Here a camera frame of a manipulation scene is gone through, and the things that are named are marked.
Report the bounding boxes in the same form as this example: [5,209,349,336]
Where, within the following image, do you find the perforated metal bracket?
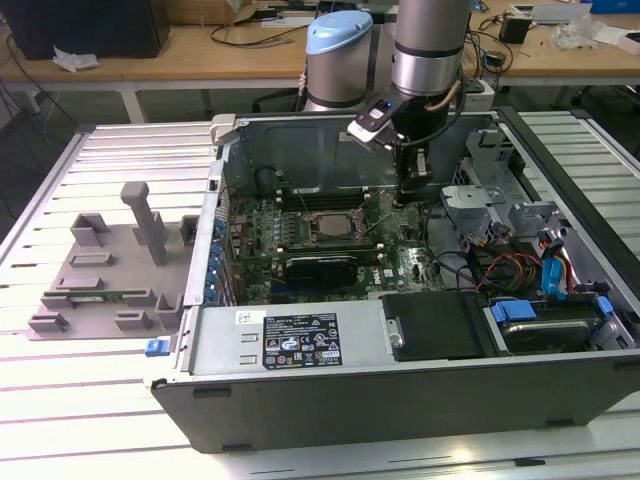
[452,128,516,191]

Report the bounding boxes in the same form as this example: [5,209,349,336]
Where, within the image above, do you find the black power adapter box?
[499,14,529,45]

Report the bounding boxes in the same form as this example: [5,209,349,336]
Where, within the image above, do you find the hard disk in blue carrier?
[482,294,614,354]

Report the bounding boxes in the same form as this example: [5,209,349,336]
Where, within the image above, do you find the green RAM stick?
[67,289,126,304]

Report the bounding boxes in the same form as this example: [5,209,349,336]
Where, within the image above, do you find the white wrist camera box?
[347,99,396,147]

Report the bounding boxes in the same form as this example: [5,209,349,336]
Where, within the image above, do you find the crumpled white paper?
[52,44,99,74]

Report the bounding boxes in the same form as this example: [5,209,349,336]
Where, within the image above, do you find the blue flat data cable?
[542,254,569,301]

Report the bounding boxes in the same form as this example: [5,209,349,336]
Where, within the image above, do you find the green motherboard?
[219,189,446,304]

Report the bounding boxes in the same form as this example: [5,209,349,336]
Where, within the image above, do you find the black open PC case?
[142,105,640,454]

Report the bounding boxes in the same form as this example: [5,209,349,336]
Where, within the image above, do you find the grey parts rack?
[27,182,201,342]

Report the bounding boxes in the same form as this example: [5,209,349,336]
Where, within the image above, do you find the black RAM slots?
[276,185,365,210]

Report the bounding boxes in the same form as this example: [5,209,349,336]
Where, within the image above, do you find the silver power supply with label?
[189,302,389,376]

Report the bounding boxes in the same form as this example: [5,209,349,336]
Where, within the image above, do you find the silver drive cage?
[439,184,506,236]

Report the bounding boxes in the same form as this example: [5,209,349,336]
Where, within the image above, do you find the CPU socket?
[309,212,362,245]

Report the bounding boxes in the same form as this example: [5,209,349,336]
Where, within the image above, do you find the black disk bay cover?
[379,292,494,362]

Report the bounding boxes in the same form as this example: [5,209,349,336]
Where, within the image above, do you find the light grey case handle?
[209,113,242,147]

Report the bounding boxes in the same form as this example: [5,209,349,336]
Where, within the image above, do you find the black computer tower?
[0,0,171,61]

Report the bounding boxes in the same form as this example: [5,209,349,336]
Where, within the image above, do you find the wooden desk with clutter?
[449,0,640,90]

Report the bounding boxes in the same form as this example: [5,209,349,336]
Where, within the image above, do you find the clear plastic bag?
[552,14,599,51]

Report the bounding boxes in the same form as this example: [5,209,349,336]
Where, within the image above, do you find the black cylinder board part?
[255,168,279,199]

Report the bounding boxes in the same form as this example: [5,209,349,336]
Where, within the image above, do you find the red yellow wire bundle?
[479,252,544,292]

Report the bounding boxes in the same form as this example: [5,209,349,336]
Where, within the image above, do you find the black graphics card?
[284,254,360,294]

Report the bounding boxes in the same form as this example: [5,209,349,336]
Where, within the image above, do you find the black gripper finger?
[393,144,434,206]

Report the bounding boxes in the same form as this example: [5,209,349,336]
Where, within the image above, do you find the installed RAM sticks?
[277,243,384,266]

